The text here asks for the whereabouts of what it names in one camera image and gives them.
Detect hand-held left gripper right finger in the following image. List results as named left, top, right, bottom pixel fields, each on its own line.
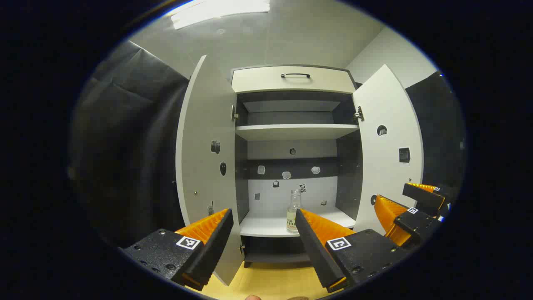
left=295, top=208, right=412, bottom=293

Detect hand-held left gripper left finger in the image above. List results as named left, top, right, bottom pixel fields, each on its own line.
left=120, top=208, right=234, bottom=291

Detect white cabinet door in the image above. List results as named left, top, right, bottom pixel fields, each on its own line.
left=175, top=54, right=246, bottom=286
left=352, top=64, right=424, bottom=235

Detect clear glass bottle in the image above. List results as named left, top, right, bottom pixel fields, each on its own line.
left=286, top=190, right=302, bottom=234

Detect white grey cabinet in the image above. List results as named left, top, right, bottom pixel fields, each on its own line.
left=230, top=64, right=364, bottom=268

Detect white cabinet shelf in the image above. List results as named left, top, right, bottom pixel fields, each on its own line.
left=235, top=124, right=359, bottom=141

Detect black backdrop cloth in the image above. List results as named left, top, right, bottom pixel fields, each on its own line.
left=405, top=72, right=466, bottom=205
left=68, top=40, right=191, bottom=250

